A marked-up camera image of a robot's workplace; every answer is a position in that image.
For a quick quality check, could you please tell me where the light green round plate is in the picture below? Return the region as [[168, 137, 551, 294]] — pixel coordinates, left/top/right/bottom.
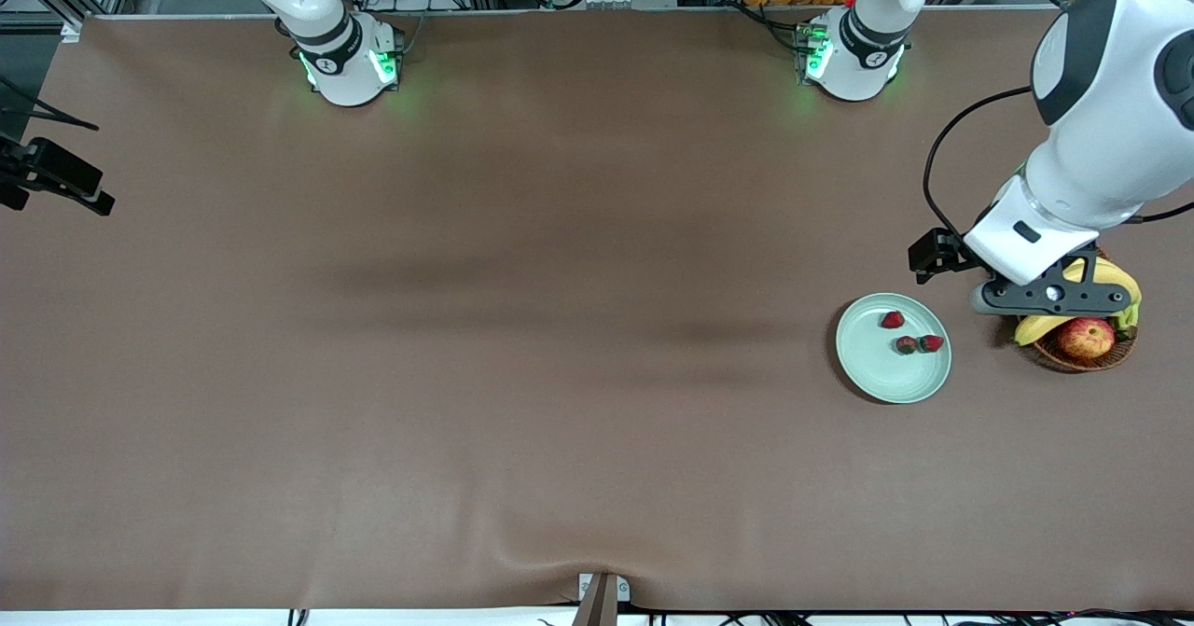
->
[[835, 292, 953, 405]]

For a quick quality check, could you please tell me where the yellow banana bunch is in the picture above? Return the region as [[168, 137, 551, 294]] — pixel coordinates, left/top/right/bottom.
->
[[1014, 255, 1143, 347]]

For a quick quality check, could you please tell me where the brown wicker basket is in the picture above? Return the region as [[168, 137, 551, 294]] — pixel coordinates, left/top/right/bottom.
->
[[1012, 253, 1140, 373]]

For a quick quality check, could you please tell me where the red apple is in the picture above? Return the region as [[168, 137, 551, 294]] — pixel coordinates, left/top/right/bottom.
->
[[1057, 316, 1117, 360]]

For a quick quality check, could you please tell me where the large table cover mat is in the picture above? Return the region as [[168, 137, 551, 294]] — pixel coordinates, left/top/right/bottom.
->
[[0, 6, 1194, 613]]

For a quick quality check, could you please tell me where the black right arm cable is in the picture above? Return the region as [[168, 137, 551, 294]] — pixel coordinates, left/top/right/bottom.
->
[[0, 76, 99, 132]]

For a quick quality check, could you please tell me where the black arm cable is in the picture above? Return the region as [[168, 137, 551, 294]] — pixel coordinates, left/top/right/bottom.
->
[[922, 85, 1194, 237], [0, 76, 99, 132]]

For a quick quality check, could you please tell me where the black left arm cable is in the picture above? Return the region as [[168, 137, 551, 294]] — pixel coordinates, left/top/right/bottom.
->
[[922, 85, 1194, 237]]

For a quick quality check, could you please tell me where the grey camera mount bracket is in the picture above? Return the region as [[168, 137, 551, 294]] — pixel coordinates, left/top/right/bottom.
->
[[571, 572, 632, 626]]

